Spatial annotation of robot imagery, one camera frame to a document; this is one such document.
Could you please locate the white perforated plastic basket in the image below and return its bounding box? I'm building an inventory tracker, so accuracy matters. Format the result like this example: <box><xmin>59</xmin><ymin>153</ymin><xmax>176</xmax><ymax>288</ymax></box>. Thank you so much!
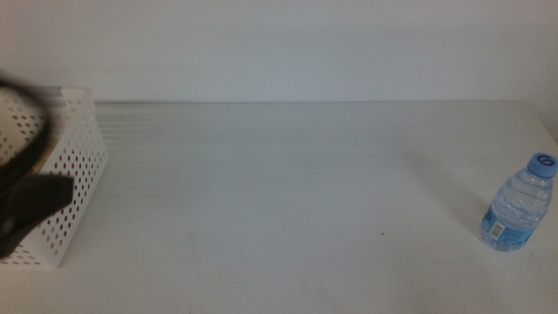
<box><xmin>0</xmin><ymin>86</ymin><xmax>109</xmax><ymax>270</ymax></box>

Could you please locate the clear water bottle blue cap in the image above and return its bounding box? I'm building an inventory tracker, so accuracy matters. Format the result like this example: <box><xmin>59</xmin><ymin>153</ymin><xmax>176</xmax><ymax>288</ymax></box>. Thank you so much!
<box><xmin>479</xmin><ymin>152</ymin><xmax>558</xmax><ymax>254</ymax></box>

